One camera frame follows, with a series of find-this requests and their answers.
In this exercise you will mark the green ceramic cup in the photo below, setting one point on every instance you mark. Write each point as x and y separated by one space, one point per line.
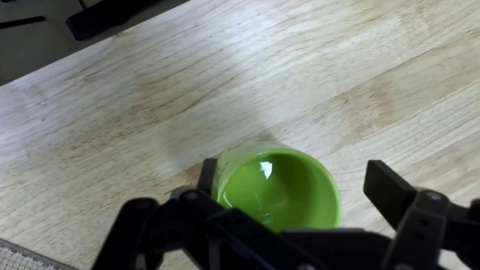
277 187

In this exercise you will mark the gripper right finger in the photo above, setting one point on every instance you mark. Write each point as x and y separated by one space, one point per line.
423 217

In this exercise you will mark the grey mesh mat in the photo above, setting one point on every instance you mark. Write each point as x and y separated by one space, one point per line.
22 258

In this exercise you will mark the thin black strip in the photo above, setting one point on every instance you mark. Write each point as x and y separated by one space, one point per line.
20 22

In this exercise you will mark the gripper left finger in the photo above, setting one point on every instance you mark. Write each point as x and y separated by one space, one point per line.
195 228

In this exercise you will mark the black flat bar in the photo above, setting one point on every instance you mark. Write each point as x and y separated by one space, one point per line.
108 17

